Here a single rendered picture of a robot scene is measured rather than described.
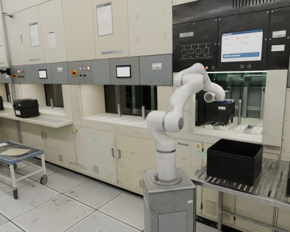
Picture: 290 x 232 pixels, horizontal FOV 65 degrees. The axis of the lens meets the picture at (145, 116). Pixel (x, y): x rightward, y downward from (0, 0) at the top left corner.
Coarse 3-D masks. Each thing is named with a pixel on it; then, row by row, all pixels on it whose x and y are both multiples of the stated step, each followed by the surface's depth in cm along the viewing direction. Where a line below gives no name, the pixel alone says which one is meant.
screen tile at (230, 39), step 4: (236, 36) 169; (224, 40) 174; (228, 40) 172; (232, 40) 170; (236, 40) 169; (236, 44) 170; (224, 48) 175; (228, 48) 173; (232, 48) 172; (236, 48) 170
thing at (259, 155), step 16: (224, 144) 162; (240, 144) 156; (256, 144) 149; (208, 160) 142; (224, 160) 136; (240, 160) 130; (256, 160) 131; (224, 176) 138; (240, 176) 132; (256, 176) 136
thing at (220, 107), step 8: (208, 104) 211; (216, 104) 207; (224, 104) 203; (232, 104) 210; (208, 112) 212; (216, 112) 208; (224, 112) 204; (232, 112) 212; (208, 120) 214; (216, 120) 209; (224, 120) 205; (232, 120) 220
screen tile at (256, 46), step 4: (244, 36) 165; (248, 36) 164; (252, 36) 162; (260, 36) 160; (244, 40) 166; (248, 40) 164; (252, 40) 163; (256, 40) 161; (260, 40) 160; (252, 44) 163; (256, 44) 162; (244, 48) 167; (248, 48) 165; (252, 48) 164; (256, 48) 162
